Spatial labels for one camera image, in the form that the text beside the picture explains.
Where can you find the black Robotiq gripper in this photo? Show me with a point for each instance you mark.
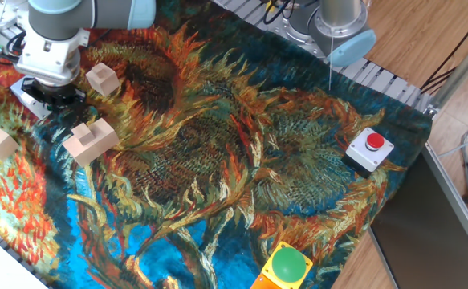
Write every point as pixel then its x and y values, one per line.
pixel 53 90

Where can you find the grey box small green button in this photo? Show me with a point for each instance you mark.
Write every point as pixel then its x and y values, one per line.
pixel 31 106

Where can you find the yellow box big green button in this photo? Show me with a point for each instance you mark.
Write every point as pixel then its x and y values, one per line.
pixel 287 265

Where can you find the grey box red button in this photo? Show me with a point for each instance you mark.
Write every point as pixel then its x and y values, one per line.
pixel 364 154

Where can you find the small wooden block with peg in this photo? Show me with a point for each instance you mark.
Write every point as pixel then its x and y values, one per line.
pixel 103 82

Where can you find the large notched wooden block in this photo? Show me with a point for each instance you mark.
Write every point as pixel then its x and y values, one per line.
pixel 93 144

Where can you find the silver mounting plate with screws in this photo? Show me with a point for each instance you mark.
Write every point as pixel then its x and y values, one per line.
pixel 1 12

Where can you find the sunflower painting cloth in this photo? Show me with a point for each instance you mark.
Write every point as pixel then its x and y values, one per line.
pixel 217 160

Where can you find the white paper sheet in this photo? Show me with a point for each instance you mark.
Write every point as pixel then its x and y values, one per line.
pixel 1 265

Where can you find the yellow connector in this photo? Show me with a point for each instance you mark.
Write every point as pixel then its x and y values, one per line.
pixel 274 6

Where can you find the white zip tie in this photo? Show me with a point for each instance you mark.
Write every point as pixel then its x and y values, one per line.
pixel 331 62

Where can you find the dark grey panel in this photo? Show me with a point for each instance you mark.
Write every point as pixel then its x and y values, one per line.
pixel 426 233

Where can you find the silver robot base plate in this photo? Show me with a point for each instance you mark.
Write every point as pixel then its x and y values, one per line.
pixel 277 24

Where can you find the aluminium frame post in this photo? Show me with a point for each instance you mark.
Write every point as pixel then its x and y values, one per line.
pixel 462 70

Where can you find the aluminium frame rail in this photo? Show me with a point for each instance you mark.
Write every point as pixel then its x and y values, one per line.
pixel 454 200

